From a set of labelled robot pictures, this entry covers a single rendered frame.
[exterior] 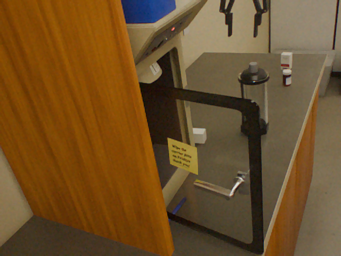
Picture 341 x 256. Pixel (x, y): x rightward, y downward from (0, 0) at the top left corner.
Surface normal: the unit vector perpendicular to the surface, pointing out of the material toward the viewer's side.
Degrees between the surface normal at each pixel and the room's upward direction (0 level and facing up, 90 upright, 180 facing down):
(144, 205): 90
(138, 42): 90
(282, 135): 0
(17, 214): 90
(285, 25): 90
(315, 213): 0
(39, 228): 0
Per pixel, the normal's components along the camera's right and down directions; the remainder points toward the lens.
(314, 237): -0.15, -0.84
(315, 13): -0.44, 0.52
